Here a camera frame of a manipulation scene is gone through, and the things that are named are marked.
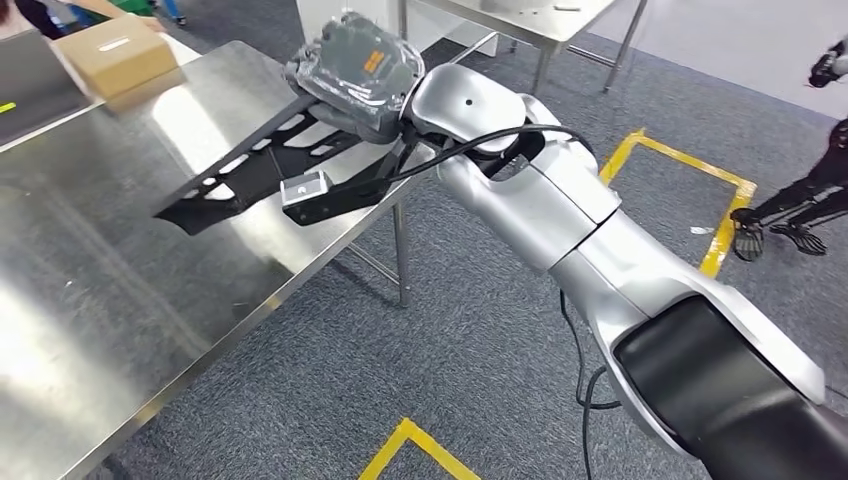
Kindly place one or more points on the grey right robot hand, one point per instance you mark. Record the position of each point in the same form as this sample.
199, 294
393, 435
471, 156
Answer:
358, 73

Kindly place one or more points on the person's hand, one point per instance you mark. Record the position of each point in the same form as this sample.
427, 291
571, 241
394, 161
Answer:
152, 24

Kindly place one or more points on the long black plastic part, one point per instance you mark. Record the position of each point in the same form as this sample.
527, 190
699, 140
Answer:
252, 179

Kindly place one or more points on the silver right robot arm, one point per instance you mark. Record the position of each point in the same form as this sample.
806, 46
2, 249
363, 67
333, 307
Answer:
530, 199

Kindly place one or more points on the person's forearm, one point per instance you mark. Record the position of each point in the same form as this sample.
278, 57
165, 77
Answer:
99, 10

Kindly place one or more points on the steel workbench table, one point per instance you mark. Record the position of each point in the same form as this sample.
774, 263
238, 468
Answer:
99, 298

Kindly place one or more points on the blue metal cart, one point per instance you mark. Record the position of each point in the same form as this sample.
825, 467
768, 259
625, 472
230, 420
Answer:
173, 10

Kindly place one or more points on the green plastic crate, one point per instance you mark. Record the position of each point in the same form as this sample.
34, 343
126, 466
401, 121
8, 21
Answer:
132, 6

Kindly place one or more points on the white table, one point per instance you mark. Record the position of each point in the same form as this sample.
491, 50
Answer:
182, 50

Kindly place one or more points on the brown cardboard box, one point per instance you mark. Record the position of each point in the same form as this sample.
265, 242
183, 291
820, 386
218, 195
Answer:
116, 56

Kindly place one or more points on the white partition panel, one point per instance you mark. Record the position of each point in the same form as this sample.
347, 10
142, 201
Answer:
311, 16

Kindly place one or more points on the grey case with yellow label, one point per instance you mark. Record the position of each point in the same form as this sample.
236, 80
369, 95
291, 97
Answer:
33, 79

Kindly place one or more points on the steel side table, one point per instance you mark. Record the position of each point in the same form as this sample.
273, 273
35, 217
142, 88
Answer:
530, 20

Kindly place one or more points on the small white strip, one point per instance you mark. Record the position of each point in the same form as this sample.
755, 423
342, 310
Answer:
568, 8

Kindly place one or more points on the yellow floor tape square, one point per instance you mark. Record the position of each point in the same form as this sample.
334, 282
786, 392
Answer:
407, 430
725, 232

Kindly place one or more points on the white paper scrap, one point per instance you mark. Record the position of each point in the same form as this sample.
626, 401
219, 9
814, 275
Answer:
701, 230

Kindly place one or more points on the black humanoid robot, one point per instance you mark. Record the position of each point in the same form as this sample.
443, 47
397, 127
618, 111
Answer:
815, 192

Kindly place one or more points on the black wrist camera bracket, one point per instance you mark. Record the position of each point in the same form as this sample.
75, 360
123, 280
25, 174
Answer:
344, 195

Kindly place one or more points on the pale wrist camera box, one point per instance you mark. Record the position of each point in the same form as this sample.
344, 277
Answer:
306, 189

